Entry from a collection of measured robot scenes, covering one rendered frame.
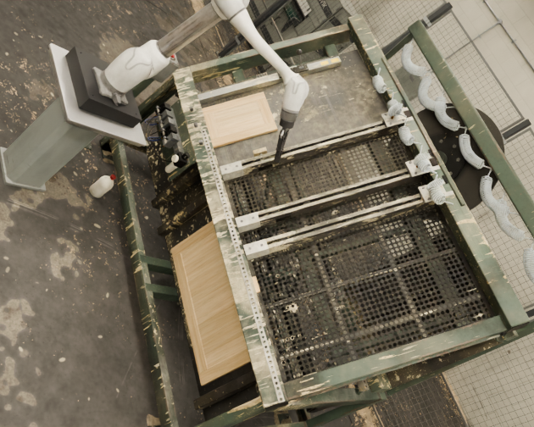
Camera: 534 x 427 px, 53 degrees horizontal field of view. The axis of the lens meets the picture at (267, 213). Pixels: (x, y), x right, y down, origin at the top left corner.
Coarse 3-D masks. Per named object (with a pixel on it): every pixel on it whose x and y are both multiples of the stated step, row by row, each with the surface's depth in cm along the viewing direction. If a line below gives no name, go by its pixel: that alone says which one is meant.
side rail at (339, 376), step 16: (496, 320) 256; (432, 336) 255; (448, 336) 254; (464, 336) 254; (480, 336) 253; (496, 336) 263; (384, 352) 253; (400, 352) 253; (416, 352) 252; (432, 352) 251; (336, 368) 252; (352, 368) 251; (368, 368) 250; (384, 368) 250; (400, 368) 259; (288, 384) 250; (304, 384) 249; (320, 384) 249; (336, 384) 248; (288, 400) 256
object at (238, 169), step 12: (396, 108) 299; (384, 120) 310; (396, 120) 309; (408, 120) 309; (348, 132) 312; (360, 132) 312; (372, 132) 312; (384, 132) 316; (300, 144) 311; (312, 144) 312; (324, 144) 310; (336, 144) 312; (348, 144) 316; (264, 156) 309; (288, 156) 308; (300, 156) 312; (228, 168) 307; (240, 168) 306; (252, 168) 308; (264, 168) 312
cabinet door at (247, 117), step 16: (256, 96) 338; (208, 112) 335; (224, 112) 334; (240, 112) 333; (256, 112) 332; (208, 128) 329; (224, 128) 328; (240, 128) 327; (256, 128) 326; (272, 128) 325; (224, 144) 323
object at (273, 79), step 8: (312, 64) 344; (320, 64) 343; (328, 64) 343; (336, 64) 345; (304, 72) 343; (312, 72) 345; (248, 80) 342; (256, 80) 341; (264, 80) 340; (272, 80) 341; (280, 80) 343; (224, 88) 340; (232, 88) 340; (240, 88) 339; (248, 88) 341; (256, 88) 343; (200, 96) 339; (208, 96) 338; (216, 96) 338; (224, 96) 340
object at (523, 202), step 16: (416, 32) 372; (400, 48) 384; (432, 48) 361; (432, 64) 358; (448, 80) 348; (448, 96) 346; (464, 96) 339; (464, 112) 336; (480, 128) 328; (480, 144) 326; (496, 144) 320; (496, 160) 317; (512, 176) 310; (512, 192) 308; (528, 208) 300; (528, 224) 298; (480, 352) 310; (448, 368) 323; (368, 384) 314
